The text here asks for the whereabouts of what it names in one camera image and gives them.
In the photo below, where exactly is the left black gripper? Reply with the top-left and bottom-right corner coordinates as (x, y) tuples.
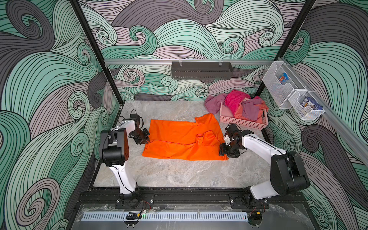
(131, 128), (150, 145)

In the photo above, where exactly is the orange t-shirt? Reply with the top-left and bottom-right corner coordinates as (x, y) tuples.
(142, 114), (229, 161)

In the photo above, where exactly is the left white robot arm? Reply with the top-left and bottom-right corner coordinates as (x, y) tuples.
(99, 109), (150, 208)

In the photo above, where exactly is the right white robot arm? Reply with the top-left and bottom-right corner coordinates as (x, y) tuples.
(219, 124), (310, 207)

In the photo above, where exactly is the pink perforated plastic basket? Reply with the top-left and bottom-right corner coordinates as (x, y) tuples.
(219, 99), (269, 130)

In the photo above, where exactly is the mauve purple t-shirt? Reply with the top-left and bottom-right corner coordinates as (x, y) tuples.
(241, 98), (265, 122)
(204, 94), (228, 115)

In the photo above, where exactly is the magenta pink t-shirt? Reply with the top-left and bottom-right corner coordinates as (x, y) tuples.
(225, 90), (251, 115)

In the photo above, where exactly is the coral salmon t-shirt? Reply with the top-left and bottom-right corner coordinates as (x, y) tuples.
(234, 99), (268, 123)

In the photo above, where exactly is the clear plastic bin upper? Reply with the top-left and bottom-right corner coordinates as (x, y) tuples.
(263, 61), (297, 109)

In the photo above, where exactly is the clear plastic bin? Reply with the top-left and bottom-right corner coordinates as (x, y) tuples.
(288, 90), (325, 121)
(263, 61), (297, 109)

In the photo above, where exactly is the clear plastic bin lower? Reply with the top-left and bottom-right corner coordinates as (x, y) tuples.
(288, 90), (325, 121)

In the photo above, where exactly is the red blue small item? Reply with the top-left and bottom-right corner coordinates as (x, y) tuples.
(278, 72), (289, 85)

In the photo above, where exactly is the blue white small box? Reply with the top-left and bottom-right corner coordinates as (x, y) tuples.
(301, 97), (323, 110)

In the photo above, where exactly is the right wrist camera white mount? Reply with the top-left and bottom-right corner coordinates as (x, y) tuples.
(224, 135), (232, 145)

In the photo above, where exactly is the black perforated wall tray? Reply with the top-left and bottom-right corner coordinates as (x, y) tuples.
(171, 62), (233, 83)

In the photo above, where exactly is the aluminium back wall rail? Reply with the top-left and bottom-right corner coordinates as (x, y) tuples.
(104, 59), (273, 66)

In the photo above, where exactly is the aluminium wall rail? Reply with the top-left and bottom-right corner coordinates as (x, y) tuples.
(104, 59), (273, 66)
(277, 57), (368, 167)

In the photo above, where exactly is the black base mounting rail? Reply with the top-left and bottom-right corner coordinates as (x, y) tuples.
(77, 186), (306, 211)

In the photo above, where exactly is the black corner frame post left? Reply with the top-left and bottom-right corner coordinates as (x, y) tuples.
(70, 0), (125, 108)

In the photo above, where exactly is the black corner frame post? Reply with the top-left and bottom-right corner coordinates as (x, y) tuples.
(70, 0), (125, 108)
(254, 0), (316, 98)

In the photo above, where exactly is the aluminium right wall rail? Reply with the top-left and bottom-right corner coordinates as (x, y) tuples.
(277, 57), (368, 167)

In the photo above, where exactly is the black corner frame post right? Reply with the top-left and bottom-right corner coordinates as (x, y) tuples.
(254, 0), (316, 98)

